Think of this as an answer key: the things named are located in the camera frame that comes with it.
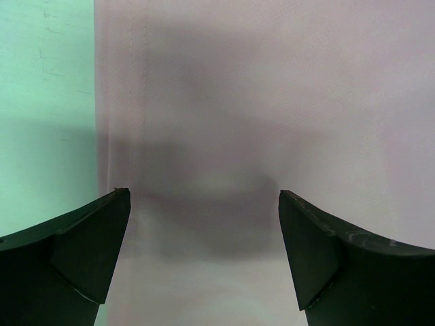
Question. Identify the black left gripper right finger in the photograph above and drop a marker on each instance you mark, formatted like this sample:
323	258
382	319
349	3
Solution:
344	275

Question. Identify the pink t shirt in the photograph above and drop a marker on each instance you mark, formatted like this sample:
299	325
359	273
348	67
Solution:
206	110

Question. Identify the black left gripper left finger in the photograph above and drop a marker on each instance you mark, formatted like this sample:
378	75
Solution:
58	273

